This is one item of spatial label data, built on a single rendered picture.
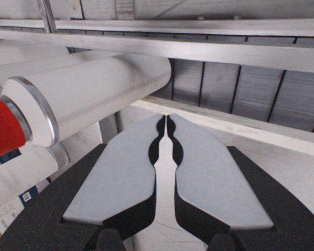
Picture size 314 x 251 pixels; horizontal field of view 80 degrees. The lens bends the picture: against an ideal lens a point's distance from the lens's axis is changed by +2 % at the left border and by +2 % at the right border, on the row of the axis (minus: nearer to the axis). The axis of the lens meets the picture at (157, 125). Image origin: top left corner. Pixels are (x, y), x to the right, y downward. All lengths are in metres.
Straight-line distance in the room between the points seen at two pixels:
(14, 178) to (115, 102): 0.42
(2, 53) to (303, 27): 0.34
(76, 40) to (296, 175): 0.32
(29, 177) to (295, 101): 0.54
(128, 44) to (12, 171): 0.45
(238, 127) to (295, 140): 0.05
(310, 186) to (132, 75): 0.27
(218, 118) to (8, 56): 0.29
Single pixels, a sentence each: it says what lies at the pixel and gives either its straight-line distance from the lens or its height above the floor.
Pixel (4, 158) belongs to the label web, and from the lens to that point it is 0.78.
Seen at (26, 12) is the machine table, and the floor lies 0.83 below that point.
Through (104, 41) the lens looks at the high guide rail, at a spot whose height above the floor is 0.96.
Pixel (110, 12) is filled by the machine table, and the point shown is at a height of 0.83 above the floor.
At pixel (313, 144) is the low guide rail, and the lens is 0.20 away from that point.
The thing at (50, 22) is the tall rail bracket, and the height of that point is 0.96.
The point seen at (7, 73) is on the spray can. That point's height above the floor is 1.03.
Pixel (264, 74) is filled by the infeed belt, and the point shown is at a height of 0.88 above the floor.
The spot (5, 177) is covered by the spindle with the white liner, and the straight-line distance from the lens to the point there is 0.55.
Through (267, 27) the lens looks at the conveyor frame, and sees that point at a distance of 0.21.
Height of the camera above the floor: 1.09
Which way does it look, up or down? 46 degrees down
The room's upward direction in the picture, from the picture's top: 128 degrees counter-clockwise
